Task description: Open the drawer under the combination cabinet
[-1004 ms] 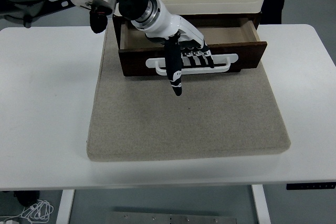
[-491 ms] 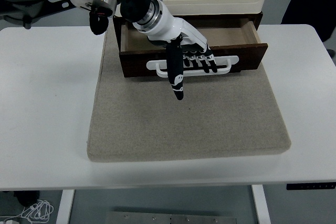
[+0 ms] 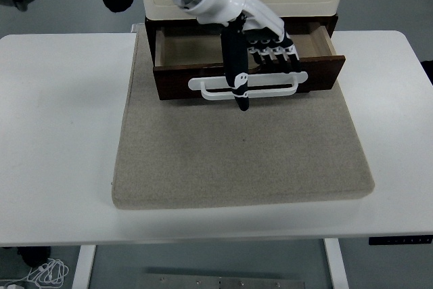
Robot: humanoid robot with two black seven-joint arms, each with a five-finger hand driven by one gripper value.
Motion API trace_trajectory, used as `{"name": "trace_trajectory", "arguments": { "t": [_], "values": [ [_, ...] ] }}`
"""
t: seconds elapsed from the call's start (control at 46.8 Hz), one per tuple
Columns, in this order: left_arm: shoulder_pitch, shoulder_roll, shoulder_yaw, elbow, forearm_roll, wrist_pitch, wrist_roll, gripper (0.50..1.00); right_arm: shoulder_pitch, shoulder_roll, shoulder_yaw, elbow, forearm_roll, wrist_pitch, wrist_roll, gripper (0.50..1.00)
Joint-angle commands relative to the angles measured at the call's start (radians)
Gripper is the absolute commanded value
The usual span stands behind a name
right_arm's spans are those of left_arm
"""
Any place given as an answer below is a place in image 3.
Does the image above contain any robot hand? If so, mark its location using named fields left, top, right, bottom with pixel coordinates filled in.
left=172, top=0, right=302, bottom=113

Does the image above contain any dark wood drawer white handle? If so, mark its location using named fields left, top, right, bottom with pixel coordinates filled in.
left=152, top=21, right=347, bottom=102

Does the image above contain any beige fabric mat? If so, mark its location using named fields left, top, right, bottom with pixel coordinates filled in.
left=110, top=30, right=375, bottom=208

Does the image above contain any white table leg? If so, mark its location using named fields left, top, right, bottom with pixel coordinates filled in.
left=323, top=238, right=350, bottom=289
left=72, top=244, right=97, bottom=289

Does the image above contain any black table control panel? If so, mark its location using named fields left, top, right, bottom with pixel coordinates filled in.
left=368, top=234, right=433, bottom=246

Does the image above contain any black caster wheel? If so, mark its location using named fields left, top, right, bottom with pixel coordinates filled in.
left=16, top=245, right=51, bottom=267

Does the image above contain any white tangled cable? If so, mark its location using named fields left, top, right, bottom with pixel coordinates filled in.
left=1, top=257, right=70, bottom=289

